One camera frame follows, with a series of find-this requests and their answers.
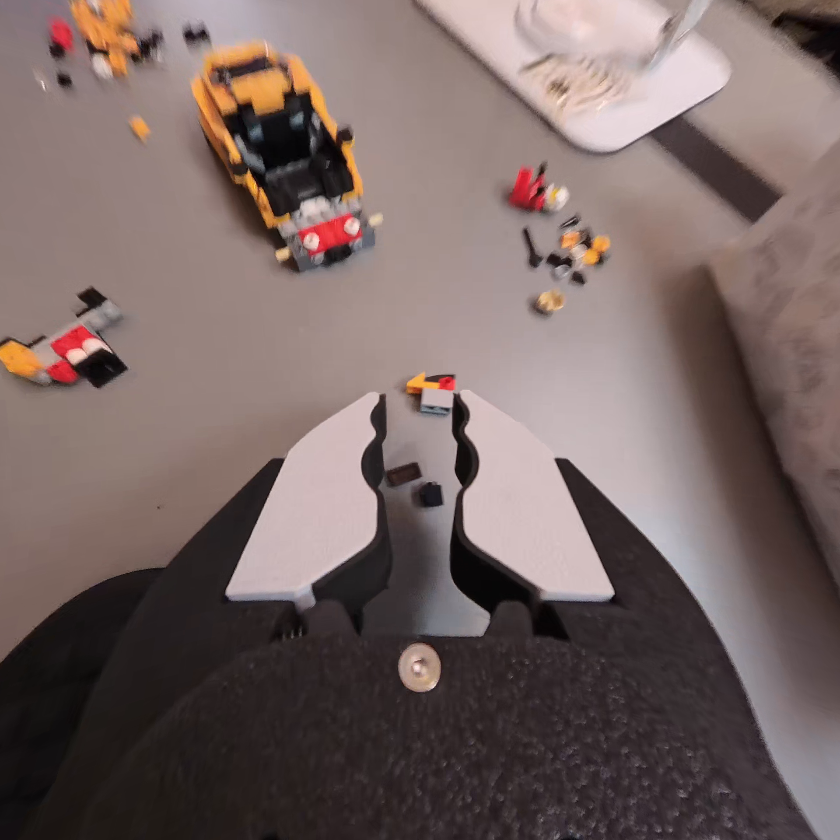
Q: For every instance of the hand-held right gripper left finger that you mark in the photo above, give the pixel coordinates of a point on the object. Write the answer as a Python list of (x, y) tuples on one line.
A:
[(315, 518)]

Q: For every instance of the printed sticker sheet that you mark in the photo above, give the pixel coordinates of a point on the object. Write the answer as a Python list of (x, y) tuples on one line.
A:
[(577, 82)]

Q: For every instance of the white printed paper bag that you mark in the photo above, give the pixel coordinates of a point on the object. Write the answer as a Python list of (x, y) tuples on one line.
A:
[(787, 328)]

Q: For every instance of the yellow lego car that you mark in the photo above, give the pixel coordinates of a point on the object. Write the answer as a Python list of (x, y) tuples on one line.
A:
[(275, 144)]

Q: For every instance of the black lego wrench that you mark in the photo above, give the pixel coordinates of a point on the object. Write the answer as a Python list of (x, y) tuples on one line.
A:
[(531, 248)]

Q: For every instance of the red grey lego subassembly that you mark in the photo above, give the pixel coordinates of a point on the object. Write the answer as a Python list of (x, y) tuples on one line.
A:
[(65, 348)]

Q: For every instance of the small orange lego tile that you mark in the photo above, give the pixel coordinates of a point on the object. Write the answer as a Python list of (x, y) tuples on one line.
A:
[(139, 128)]

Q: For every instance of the red black lego piece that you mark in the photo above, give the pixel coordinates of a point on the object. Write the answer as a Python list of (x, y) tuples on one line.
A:
[(531, 190)]

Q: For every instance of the orange black lego piece pile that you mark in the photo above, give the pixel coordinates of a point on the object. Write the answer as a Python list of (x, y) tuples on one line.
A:
[(111, 39)]

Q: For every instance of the white book stand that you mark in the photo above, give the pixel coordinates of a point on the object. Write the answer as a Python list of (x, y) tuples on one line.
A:
[(656, 98)]

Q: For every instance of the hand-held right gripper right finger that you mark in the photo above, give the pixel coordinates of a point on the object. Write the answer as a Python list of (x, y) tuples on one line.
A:
[(531, 525)]

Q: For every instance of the grey black lego piece pile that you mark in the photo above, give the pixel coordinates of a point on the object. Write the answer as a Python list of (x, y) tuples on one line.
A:
[(581, 253)]

